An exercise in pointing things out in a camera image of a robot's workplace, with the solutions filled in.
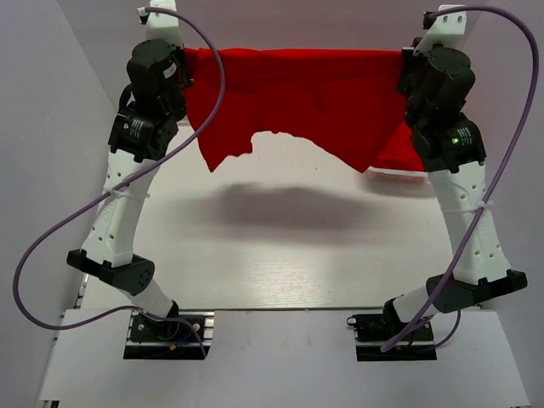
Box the red t shirt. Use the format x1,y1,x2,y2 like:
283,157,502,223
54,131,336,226
197,48,405,172

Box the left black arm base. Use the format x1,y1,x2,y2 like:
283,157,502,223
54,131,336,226
123,311,214,360

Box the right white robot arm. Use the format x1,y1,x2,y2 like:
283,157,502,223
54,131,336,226
397,46,528,316

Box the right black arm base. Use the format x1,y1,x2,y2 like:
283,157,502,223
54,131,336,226
346,312,439,363

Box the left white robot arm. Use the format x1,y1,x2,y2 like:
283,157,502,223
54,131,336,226
67,39,186,339

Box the red shirts in basket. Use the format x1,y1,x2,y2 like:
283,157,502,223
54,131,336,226
372,122,424,172

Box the white plastic basket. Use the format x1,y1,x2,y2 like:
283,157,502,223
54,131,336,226
365,167,428,184

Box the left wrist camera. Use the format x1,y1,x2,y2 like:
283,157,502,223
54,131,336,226
137,0,183,47

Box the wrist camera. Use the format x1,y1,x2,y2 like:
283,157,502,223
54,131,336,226
413,4,467,57
137,0,183,47

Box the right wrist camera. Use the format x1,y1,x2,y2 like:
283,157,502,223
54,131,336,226
413,4,467,57

